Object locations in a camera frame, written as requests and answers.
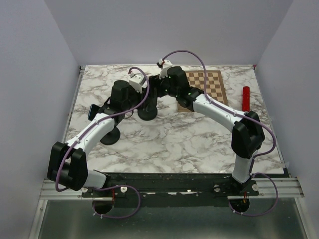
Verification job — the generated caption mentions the black round-base stand left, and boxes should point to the black round-base stand left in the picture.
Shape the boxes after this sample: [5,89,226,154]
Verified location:
[100,127,121,145]

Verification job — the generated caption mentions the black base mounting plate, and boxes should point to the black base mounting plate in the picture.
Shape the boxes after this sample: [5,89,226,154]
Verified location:
[82,173,259,208]

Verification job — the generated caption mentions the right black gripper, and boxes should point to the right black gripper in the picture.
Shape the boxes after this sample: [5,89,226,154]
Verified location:
[146,74,178,100]

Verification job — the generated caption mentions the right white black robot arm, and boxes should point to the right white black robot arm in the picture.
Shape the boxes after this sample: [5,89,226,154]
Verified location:
[149,66,265,195]

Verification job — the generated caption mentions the black round-base clamp stand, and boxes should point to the black round-base clamp stand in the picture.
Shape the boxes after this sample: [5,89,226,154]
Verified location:
[138,97,158,121]

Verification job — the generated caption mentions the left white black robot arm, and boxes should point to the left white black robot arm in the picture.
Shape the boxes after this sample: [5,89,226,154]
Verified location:
[47,75,151,197]

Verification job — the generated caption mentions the red grey microphone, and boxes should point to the red grey microphone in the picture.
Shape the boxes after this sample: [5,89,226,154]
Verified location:
[242,86,250,112]

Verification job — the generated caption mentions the wooden chessboard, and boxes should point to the wooden chessboard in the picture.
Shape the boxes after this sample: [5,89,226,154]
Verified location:
[186,70,228,106]

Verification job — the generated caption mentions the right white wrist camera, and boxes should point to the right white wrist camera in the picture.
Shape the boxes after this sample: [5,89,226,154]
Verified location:
[157,59,173,79]

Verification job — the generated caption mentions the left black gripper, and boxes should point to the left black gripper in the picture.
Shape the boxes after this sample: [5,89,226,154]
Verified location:
[123,85,152,111]

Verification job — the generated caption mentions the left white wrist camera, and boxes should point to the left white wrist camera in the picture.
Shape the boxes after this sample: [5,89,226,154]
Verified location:
[129,73,146,93]

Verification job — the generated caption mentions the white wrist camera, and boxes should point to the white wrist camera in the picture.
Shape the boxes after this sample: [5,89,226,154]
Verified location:
[129,73,146,93]
[157,59,173,79]

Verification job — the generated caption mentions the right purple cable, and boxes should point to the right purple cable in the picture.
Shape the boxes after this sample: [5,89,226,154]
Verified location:
[160,50,279,217]

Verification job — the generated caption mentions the aluminium rail frame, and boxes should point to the aluminium rail frame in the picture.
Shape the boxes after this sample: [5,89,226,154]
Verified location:
[24,65,310,239]

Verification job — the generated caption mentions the blue phone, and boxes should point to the blue phone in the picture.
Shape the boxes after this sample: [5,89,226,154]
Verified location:
[88,104,100,121]

